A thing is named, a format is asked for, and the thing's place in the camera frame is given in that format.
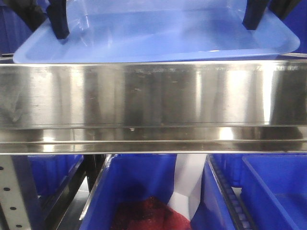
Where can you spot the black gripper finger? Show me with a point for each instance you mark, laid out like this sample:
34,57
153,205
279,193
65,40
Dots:
254,13
57,14

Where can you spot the blue plastic tray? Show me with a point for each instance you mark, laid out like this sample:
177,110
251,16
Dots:
157,30

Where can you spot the blue storage bin left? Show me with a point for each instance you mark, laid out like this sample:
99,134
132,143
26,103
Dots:
50,171

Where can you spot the blue storage bin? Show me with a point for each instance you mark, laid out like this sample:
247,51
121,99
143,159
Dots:
50,171
130,178
273,195

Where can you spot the blue storage bin centre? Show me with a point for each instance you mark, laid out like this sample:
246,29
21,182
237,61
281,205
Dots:
130,178

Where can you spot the blue storage bin right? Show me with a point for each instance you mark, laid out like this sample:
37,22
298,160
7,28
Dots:
273,195

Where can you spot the red cloth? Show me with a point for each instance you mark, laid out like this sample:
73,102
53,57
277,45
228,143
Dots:
149,214

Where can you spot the perforated grey shelf post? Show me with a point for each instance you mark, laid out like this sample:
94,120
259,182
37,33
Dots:
18,195

